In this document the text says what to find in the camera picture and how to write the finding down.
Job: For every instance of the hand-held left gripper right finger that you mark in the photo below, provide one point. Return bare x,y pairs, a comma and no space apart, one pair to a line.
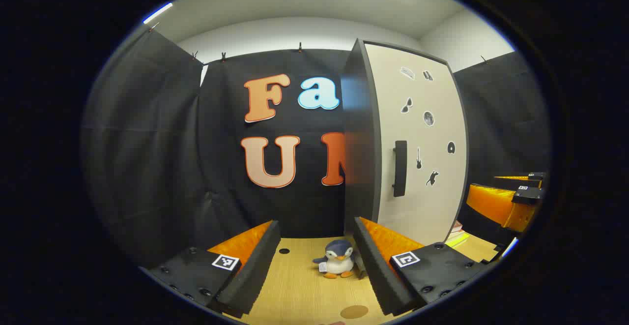
381,276

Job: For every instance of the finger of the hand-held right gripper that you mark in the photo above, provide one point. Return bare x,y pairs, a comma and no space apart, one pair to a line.
496,207
533,178

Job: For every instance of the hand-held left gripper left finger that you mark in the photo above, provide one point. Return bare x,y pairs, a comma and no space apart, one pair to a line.
248,276

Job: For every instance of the round brown coaster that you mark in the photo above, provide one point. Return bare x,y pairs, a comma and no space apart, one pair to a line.
354,311

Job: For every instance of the white cabinet door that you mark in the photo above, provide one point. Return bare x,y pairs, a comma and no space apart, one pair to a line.
427,207

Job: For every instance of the grey cabinet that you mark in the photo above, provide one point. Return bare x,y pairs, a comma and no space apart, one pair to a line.
361,143

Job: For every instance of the brown cover book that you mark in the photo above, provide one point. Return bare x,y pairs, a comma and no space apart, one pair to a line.
457,226

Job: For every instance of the blue penguin plush toy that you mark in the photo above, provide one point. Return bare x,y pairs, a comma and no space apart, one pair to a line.
338,261

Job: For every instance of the yellow book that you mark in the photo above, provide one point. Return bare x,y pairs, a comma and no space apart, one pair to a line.
457,239

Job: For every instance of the black backdrop cloth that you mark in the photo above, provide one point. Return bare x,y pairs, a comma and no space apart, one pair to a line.
162,158

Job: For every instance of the ceiling light strip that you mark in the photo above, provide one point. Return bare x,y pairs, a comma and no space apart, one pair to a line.
158,13

